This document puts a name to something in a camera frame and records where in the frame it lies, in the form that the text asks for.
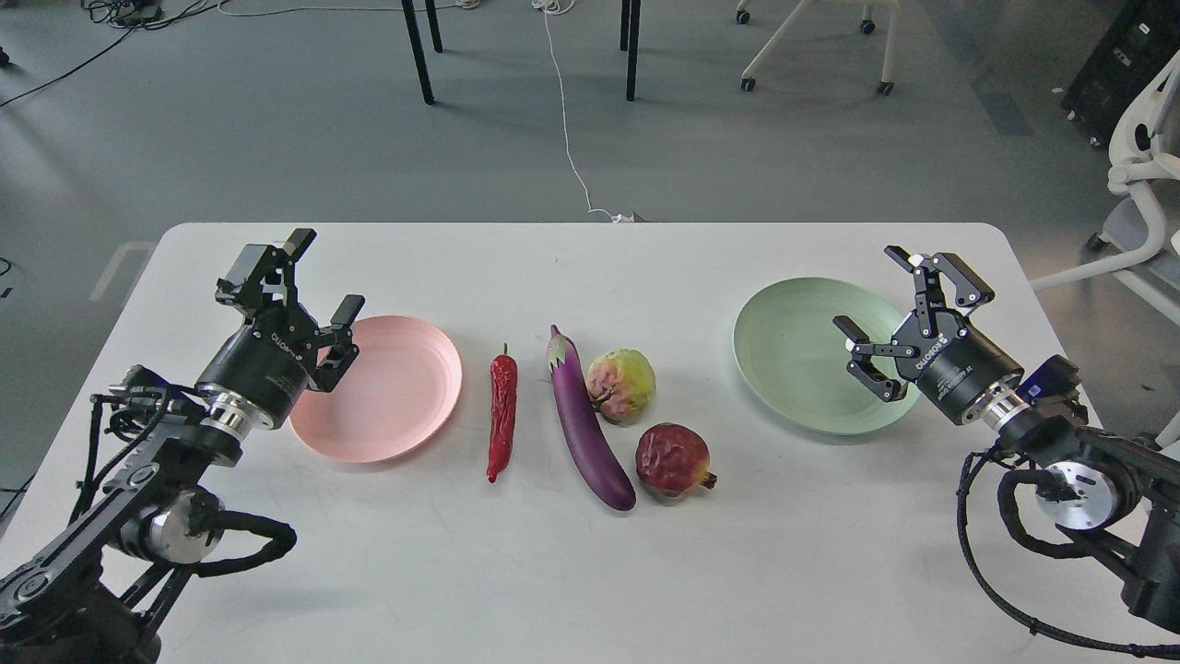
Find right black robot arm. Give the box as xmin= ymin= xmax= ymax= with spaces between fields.
xmin=833 ymin=245 xmax=1179 ymax=660

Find dark red pomegranate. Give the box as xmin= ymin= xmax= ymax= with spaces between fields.
xmin=635 ymin=421 xmax=717 ymax=499

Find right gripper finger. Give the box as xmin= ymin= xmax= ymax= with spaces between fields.
xmin=884 ymin=245 xmax=996 ymax=324
xmin=833 ymin=315 xmax=915 ymax=403

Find black table legs left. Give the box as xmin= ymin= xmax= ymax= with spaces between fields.
xmin=399 ymin=0 xmax=443 ymax=106

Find black equipment cabinet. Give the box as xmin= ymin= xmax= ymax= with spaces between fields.
xmin=1061 ymin=1 xmax=1179 ymax=147

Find white office chair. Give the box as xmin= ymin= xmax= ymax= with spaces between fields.
xmin=1030 ymin=54 xmax=1179 ymax=323

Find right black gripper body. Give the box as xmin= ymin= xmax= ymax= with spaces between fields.
xmin=899 ymin=314 xmax=1024 ymax=425

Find white rolling chair base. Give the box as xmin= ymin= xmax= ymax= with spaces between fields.
xmin=738 ymin=1 xmax=906 ymax=100

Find yellow-green pink fruit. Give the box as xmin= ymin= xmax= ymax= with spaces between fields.
xmin=585 ymin=349 xmax=656 ymax=426

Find purple eggplant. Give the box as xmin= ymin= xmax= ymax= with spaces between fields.
xmin=548 ymin=326 xmax=637 ymax=512

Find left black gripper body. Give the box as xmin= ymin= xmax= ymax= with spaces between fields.
xmin=195 ymin=314 xmax=319 ymax=429

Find pink plate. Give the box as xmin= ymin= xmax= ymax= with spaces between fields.
xmin=289 ymin=315 xmax=463 ymax=464

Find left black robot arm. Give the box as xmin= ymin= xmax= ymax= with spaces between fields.
xmin=4 ymin=228 xmax=365 ymax=663

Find black floor cables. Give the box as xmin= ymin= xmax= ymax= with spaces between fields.
xmin=0 ymin=0 xmax=222 ymax=110

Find black table legs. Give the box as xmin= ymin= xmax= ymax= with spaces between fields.
xmin=620 ymin=0 xmax=642 ymax=101
xmin=399 ymin=0 xmax=443 ymax=106

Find black table legs right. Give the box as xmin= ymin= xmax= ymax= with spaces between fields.
xmin=620 ymin=0 xmax=642 ymax=101

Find light green plate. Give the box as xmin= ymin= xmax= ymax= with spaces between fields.
xmin=733 ymin=277 xmax=918 ymax=434

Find red chili pepper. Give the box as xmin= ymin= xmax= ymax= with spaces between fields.
xmin=486 ymin=343 xmax=518 ymax=484

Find white floor cable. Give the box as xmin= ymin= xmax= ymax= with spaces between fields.
xmin=531 ymin=0 xmax=635 ymax=224

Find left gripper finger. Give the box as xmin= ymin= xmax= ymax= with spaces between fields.
xmin=304 ymin=295 xmax=366 ymax=394
xmin=216 ymin=230 xmax=317 ymax=324

